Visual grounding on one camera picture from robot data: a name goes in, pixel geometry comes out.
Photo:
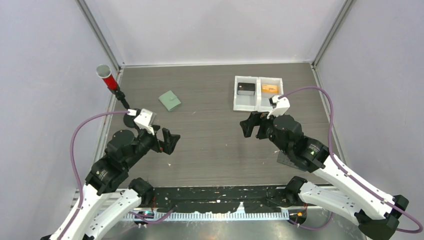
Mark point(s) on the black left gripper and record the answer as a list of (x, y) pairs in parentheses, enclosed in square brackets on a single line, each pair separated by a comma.
[(169, 142)]

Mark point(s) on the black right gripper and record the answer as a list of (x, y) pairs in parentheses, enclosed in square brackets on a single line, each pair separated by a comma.
[(256, 118)]

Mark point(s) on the green card holder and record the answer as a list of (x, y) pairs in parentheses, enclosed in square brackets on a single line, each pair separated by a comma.
[(169, 100)]

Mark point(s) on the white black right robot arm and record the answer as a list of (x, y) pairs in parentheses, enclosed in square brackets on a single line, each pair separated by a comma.
[(375, 212)]

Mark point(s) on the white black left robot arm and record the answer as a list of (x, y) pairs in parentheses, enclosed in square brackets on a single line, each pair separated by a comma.
[(86, 221)]

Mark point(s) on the white two-compartment bin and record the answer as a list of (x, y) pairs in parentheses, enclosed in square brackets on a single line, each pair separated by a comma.
[(259, 101)]

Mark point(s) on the black box in bin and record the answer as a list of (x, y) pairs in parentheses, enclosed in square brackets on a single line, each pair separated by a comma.
[(246, 89)]

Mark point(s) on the orange box in bin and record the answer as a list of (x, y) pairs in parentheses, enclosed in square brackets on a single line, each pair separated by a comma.
[(270, 89)]

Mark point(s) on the red microphone on stand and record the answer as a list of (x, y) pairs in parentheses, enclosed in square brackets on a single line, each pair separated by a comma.
[(104, 72)]

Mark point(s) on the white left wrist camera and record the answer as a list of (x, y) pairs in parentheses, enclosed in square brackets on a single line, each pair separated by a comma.
[(144, 120)]

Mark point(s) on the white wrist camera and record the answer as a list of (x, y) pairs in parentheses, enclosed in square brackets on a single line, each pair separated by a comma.
[(144, 120), (279, 105)]

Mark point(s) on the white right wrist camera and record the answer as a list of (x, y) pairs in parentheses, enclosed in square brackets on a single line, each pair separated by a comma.
[(279, 105)]

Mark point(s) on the aluminium front rail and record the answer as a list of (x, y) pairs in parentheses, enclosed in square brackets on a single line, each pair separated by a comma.
[(239, 214)]

